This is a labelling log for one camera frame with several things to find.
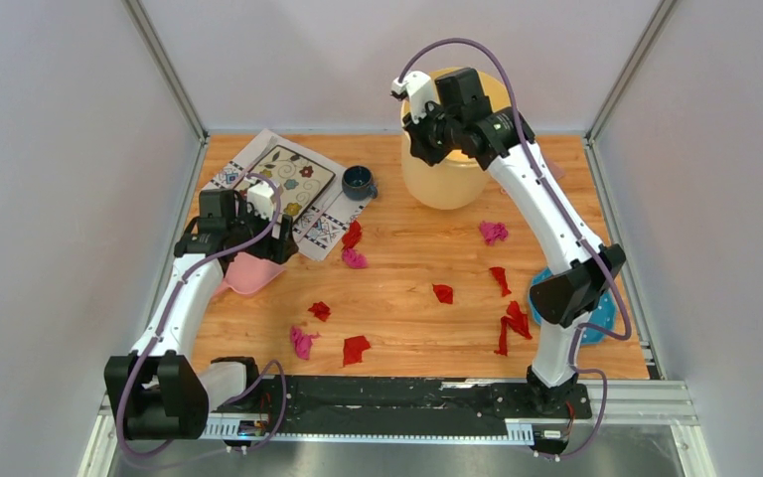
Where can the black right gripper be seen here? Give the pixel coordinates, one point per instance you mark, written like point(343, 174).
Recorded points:
point(420, 148)

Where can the aluminium frame post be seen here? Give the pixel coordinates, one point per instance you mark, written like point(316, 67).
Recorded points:
point(643, 46)
point(150, 36)

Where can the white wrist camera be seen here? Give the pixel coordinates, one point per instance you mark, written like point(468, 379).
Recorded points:
point(260, 199)
point(419, 89)

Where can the floral square plate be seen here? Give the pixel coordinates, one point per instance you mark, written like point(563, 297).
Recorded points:
point(300, 179)

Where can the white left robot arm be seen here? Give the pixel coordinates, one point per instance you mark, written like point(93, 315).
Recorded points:
point(154, 392)

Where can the patterned white placemat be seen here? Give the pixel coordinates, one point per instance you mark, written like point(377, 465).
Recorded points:
point(320, 229)

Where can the red paper scrap long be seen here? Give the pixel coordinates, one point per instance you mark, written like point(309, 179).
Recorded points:
point(516, 320)

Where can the aluminium frame post right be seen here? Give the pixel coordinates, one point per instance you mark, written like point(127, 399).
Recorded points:
point(643, 46)

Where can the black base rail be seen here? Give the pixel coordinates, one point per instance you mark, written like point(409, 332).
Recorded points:
point(307, 407)

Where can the red paper scrap centre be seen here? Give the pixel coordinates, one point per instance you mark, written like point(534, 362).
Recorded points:
point(444, 293)

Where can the blue polka dot plate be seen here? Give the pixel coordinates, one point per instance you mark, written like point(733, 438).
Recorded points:
point(604, 316)

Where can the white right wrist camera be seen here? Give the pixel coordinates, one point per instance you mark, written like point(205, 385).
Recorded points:
point(419, 89)

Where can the aluminium frame post left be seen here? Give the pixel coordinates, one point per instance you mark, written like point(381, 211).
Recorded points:
point(150, 36)

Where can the magenta paper scrap by placemat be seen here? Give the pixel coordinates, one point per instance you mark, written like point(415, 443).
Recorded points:
point(354, 259)

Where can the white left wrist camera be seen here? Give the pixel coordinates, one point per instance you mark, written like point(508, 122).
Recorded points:
point(260, 199)

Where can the red paper scrap by placemat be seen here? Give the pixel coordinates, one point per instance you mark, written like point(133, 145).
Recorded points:
point(353, 235)

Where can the cream plastic bucket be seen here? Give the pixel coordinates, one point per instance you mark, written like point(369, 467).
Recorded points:
point(458, 181)

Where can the pink dustpan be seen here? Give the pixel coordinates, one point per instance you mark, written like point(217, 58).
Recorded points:
point(247, 275)

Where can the magenta paper scrap front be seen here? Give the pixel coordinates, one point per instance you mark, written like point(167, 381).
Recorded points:
point(302, 342)

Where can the magenta crumpled paper scrap right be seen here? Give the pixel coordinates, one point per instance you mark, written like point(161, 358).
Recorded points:
point(493, 232)

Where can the dark blue cup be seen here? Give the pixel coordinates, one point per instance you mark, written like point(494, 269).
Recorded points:
point(358, 183)

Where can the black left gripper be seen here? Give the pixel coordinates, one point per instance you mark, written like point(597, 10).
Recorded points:
point(278, 249)

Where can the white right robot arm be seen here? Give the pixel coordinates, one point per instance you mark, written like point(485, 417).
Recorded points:
point(582, 267)

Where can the red paper scrap small left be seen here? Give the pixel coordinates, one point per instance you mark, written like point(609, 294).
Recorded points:
point(320, 310)

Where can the red paper scrap front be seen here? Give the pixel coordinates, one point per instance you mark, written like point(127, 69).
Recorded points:
point(354, 348)

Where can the red paper scrap right strip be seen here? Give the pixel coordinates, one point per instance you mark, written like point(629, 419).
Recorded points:
point(500, 275)

